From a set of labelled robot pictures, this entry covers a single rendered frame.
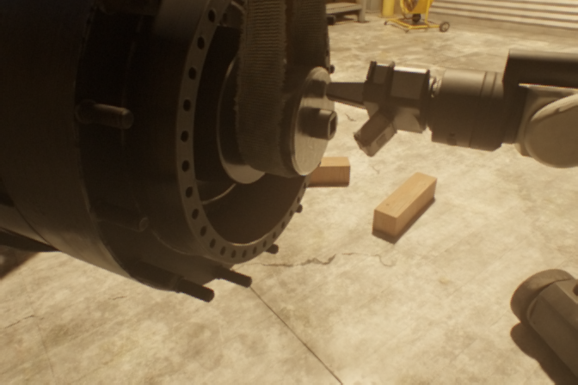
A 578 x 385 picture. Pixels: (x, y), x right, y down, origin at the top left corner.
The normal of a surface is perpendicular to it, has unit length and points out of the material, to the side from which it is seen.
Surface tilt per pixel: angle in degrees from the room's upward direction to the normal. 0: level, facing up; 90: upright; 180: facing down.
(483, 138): 115
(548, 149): 88
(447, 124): 96
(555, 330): 90
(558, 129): 88
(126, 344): 0
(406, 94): 46
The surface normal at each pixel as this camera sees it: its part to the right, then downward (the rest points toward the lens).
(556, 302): -0.70, -0.55
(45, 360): -0.01, -0.88
